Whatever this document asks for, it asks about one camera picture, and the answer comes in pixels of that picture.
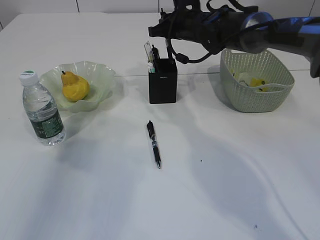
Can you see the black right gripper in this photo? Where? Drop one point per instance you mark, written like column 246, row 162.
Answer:
column 182, row 25

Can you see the black pen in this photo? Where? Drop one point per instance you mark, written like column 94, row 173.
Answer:
column 154, row 143
column 169, row 51
column 156, row 57

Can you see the clear plastic ruler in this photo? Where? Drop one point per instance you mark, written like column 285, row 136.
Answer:
column 148, row 49

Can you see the yellow white waste paper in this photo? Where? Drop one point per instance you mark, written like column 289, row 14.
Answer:
column 248, row 79

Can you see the yellow pear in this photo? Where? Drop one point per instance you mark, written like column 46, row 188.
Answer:
column 74, row 87

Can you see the clear plastic water bottle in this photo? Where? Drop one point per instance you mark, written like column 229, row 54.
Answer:
column 41, row 109

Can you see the yellow utility knife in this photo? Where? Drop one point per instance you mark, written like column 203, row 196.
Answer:
column 150, row 57

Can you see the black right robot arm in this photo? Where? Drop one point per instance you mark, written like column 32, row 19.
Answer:
column 241, row 28

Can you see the black square pen holder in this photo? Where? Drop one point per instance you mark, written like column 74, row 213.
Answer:
column 163, row 82

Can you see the green plastic woven basket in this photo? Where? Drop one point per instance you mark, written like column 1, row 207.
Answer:
column 265, row 65

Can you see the green glass wavy plate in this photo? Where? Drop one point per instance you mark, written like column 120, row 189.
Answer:
column 100, row 77

